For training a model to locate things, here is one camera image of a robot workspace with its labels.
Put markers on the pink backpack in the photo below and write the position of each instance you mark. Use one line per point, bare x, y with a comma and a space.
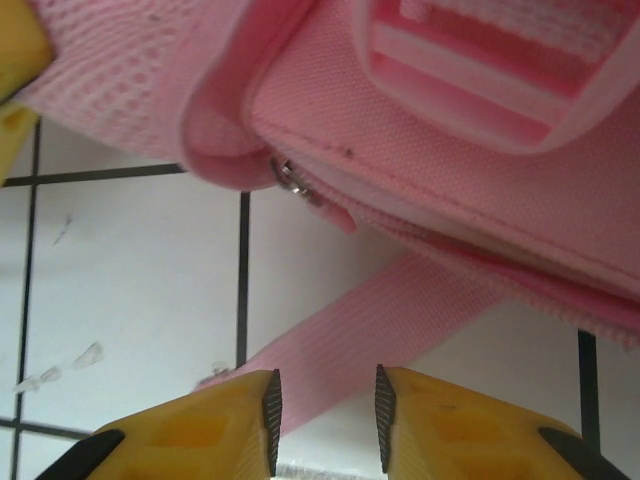
400, 175

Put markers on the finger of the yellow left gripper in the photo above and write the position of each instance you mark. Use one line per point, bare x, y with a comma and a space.
20, 45
12, 140

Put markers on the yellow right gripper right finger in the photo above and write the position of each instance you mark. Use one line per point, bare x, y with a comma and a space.
475, 435

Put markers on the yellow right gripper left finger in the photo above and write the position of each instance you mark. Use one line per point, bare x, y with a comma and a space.
200, 430

